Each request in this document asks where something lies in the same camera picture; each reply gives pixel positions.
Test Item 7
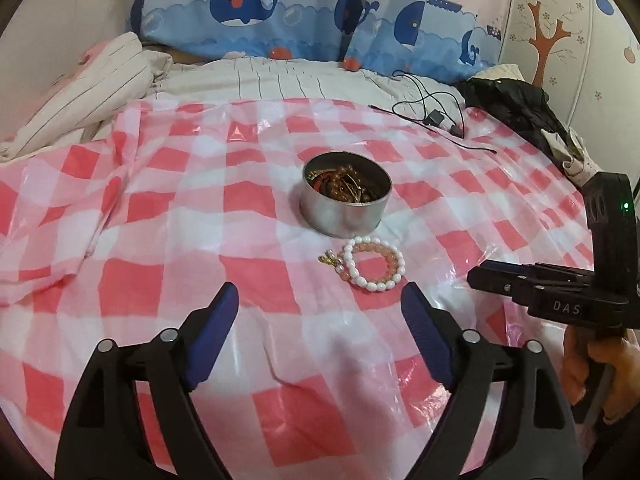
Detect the white pearl bracelet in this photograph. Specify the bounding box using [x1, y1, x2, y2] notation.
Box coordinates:
[342, 235, 404, 294]

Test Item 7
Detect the pink bead bracelet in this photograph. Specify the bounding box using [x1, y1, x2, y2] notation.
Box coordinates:
[319, 242, 407, 283]

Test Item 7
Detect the red cord bead bracelet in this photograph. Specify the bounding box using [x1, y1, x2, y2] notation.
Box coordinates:
[307, 167, 352, 194]

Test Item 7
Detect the person right hand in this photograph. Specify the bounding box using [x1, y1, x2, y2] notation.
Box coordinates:
[560, 325, 639, 425]

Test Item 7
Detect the white patterned cloth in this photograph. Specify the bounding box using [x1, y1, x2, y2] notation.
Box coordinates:
[541, 128, 601, 188]

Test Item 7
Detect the black jacket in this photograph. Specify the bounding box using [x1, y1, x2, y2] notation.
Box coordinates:
[454, 77, 584, 168]

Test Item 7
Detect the round silver metal tin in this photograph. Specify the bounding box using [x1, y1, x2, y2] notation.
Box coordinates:
[299, 151, 393, 238]

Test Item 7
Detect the red white checkered plastic sheet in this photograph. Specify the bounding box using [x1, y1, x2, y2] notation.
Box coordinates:
[1, 100, 592, 479]

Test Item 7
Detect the white wardrobe with tree decal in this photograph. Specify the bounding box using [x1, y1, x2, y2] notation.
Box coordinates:
[500, 0, 639, 182]

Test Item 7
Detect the blue whale pattern pillow right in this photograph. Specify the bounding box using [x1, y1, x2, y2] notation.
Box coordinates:
[343, 0, 511, 84]

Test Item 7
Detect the blue whale pattern pillow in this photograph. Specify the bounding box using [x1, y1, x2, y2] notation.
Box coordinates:
[343, 0, 511, 84]
[129, 0, 370, 62]

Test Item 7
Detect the blue whale pattern pillow left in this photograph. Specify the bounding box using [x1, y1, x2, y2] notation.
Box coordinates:
[129, 0, 370, 62]

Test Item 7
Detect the white striped quilt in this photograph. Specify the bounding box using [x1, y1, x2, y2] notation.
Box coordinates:
[1, 32, 464, 164]

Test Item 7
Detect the black cable with adapter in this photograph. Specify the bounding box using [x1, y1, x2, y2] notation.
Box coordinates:
[368, 70, 499, 155]

